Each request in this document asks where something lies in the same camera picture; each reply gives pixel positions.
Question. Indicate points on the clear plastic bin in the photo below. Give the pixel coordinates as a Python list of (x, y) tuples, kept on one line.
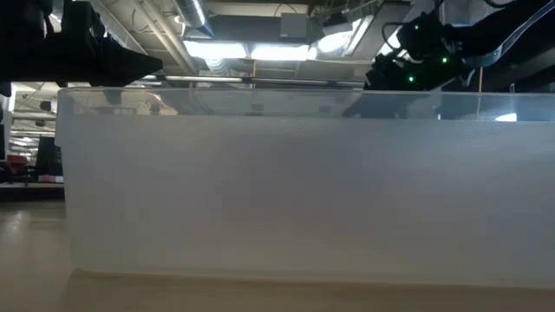
[(277, 195)]

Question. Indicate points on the narrow silver spiral duct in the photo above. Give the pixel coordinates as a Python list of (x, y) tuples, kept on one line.
[(193, 13)]

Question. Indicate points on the long grey ceiling pipe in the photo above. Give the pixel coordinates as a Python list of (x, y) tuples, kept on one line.
[(260, 79)]

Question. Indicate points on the black background furniture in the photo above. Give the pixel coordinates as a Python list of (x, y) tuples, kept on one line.
[(47, 156)]

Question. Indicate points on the grey ceiling box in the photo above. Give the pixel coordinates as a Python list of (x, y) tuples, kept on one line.
[(294, 26)]

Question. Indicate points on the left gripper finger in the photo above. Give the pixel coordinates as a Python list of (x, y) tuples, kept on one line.
[(126, 65)]

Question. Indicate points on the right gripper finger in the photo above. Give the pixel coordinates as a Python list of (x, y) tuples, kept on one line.
[(381, 106)]

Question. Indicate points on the bright ceiling light panel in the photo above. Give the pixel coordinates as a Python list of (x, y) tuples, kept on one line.
[(243, 50)]

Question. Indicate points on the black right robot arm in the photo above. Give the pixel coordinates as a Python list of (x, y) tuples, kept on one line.
[(485, 37)]

